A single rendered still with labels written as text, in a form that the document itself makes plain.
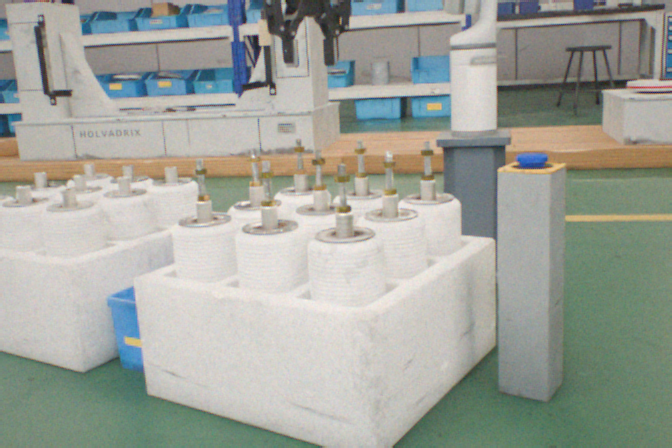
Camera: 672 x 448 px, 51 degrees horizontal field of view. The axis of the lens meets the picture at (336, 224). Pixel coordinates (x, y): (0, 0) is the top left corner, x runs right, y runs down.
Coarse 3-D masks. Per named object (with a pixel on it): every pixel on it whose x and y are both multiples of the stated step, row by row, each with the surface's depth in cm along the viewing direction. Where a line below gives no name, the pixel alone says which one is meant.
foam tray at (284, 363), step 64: (448, 256) 102; (192, 320) 95; (256, 320) 89; (320, 320) 83; (384, 320) 82; (448, 320) 97; (192, 384) 98; (256, 384) 91; (320, 384) 85; (384, 384) 83; (448, 384) 99
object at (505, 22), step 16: (608, 0) 625; (512, 16) 586; (528, 16) 583; (544, 16) 580; (560, 16) 579; (576, 16) 578; (592, 16) 575; (608, 16) 573; (624, 16) 570; (640, 16) 568; (656, 16) 565; (640, 32) 627; (656, 32) 567; (640, 48) 629; (656, 48) 570; (640, 64) 632; (656, 64) 573; (512, 80) 658; (528, 80) 655; (544, 80) 652; (560, 80) 649; (576, 80) 646; (592, 80) 644
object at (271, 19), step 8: (264, 0) 93; (272, 0) 92; (280, 0) 93; (264, 8) 94; (272, 8) 93; (280, 8) 93; (272, 16) 95; (280, 16) 93; (272, 24) 95; (280, 24) 93; (280, 32) 93
